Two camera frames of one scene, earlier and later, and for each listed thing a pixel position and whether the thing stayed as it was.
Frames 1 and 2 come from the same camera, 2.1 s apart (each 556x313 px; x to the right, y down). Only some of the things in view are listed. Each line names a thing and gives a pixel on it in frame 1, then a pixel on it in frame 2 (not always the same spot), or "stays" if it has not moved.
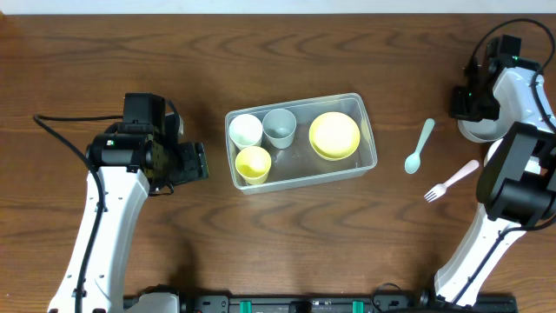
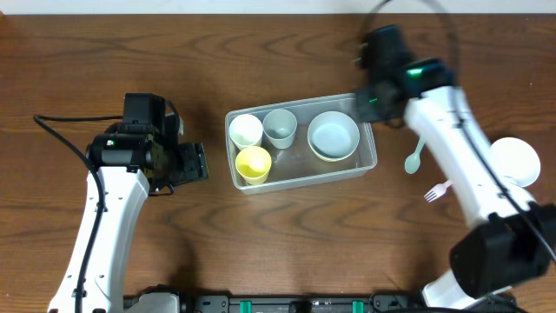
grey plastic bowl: x=484 y=130 → x=333 y=136
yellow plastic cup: x=254 y=164 stays
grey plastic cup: x=279 y=127 stays
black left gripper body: x=194 y=161 stays
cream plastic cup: x=245 y=130 stays
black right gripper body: x=471 y=109 → x=365 y=109
